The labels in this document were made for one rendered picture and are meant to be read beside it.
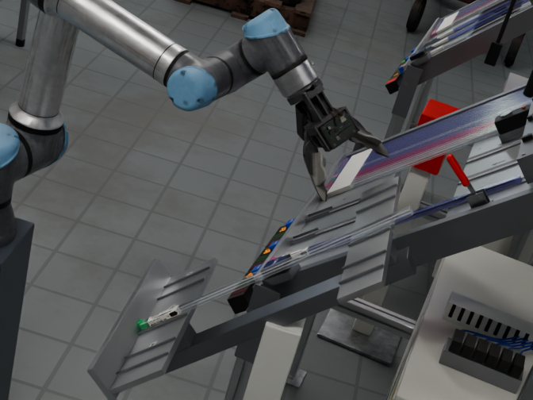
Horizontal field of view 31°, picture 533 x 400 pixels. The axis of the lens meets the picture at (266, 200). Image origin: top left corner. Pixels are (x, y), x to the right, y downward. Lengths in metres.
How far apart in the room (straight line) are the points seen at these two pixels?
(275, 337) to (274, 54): 0.50
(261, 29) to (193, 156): 2.11
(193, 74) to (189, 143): 2.26
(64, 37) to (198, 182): 1.73
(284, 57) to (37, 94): 0.57
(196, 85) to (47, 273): 1.45
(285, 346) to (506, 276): 0.92
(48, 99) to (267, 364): 0.78
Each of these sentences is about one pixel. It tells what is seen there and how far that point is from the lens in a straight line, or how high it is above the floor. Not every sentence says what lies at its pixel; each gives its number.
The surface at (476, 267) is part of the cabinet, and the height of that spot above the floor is 0.62.
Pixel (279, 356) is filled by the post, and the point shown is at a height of 0.78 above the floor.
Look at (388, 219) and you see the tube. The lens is 1.44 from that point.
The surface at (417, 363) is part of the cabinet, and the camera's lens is 1.95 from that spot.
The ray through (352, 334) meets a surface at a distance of 3.03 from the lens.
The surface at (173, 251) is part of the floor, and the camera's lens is 3.19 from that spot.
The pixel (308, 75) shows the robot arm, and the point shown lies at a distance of 1.73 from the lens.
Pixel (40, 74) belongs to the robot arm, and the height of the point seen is 0.90.
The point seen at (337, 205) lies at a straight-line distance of 2.07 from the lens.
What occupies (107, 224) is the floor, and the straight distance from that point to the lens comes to 3.25.
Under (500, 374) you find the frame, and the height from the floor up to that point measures 0.65.
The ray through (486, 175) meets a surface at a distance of 1.82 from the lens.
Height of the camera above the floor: 1.72
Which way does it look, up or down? 28 degrees down
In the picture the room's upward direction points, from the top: 16 degrees clockwise
